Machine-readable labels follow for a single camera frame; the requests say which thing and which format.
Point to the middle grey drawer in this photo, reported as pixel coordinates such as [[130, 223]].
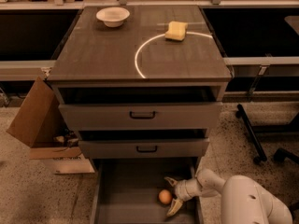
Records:
[[123, 149]]

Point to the black middle drawer handle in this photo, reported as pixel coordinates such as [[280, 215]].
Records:
[[150, 149]]

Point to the orange fruit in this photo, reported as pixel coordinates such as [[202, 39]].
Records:
[[165, 196]]

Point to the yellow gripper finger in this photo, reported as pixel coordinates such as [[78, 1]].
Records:
[[171, 181], [175, 205]]

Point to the grey drawer cabinet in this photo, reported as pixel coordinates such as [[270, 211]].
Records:
[[136, 64]]

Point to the yellow sponge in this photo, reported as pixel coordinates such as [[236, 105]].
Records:
[[176, 30]]

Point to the bottom grey open drawer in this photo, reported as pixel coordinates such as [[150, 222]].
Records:
[[127, 192]]

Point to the white ceramic bowl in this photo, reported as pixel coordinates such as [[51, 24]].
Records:
[[113, 16]]

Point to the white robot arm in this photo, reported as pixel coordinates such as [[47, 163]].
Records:
[[243, 200]]

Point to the black top drawer handle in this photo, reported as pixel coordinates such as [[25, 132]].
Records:
[[142, 115]]

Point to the brown cardboard box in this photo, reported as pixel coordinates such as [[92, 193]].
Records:
[[40, 126]]

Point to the black office chair base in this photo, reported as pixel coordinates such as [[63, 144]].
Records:
[[280, 155]]

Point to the top grey drawer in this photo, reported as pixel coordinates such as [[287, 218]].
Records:
[[116, 117]]

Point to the black drawer handle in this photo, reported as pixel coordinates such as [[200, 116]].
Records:
[[150, 149], [142, 115]]

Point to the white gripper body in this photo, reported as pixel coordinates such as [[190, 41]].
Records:
[[181, 190]]

